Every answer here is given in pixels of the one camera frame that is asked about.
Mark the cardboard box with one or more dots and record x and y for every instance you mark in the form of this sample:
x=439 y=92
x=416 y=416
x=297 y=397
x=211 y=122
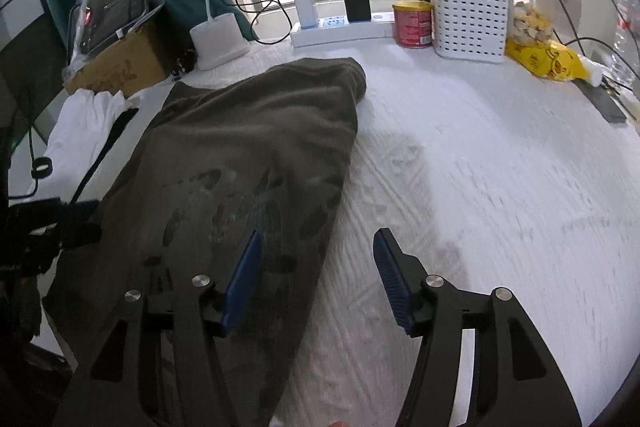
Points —
x=125 y=62

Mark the small black gadget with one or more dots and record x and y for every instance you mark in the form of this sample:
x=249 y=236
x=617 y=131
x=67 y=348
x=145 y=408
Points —
x=185 y=64

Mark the red can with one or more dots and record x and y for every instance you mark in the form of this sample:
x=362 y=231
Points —
x=412 y=27

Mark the clear plastic water bottle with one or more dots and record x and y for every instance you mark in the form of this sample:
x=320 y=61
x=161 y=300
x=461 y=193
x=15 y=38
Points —
x=627 y=32

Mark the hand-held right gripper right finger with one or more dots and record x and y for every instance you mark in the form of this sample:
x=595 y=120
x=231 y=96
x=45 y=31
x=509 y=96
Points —
x=392 y=277

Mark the clear snack jar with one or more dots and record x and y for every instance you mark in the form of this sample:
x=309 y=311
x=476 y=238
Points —
x=532 y=14

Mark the black charger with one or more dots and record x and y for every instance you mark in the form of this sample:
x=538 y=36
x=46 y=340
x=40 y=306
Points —
x=357 y=2

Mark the black tablet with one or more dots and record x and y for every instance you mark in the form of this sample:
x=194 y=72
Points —
x=110 y=7

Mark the yellow snack bag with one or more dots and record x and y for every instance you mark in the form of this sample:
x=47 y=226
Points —
x=545 y=59

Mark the person's right hand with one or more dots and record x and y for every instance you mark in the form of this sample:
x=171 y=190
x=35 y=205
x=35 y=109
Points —
x=341 y=423

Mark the white charger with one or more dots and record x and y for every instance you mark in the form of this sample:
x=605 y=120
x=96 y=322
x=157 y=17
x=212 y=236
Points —
x=306 y=9

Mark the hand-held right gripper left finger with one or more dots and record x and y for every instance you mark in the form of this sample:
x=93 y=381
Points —
x=245 y=277

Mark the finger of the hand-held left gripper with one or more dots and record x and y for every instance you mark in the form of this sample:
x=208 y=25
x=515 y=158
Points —
x=80 y=236
x=80 y=208

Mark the white tablecloth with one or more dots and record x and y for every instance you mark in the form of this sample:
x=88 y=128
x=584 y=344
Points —
x=475 y=187

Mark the white power strip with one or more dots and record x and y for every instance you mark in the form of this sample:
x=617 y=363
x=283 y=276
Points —
x=345 y=32

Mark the white perforated basket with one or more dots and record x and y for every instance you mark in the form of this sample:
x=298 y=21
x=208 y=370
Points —
x=470 y=17

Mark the dark brown t-shirt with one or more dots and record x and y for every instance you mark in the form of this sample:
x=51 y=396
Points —
x=240 y=142

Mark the white garment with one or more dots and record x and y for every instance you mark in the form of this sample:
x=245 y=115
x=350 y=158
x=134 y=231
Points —
x=85 y=127

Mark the white roll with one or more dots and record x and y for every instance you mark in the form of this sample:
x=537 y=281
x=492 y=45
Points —
x=592 y=72

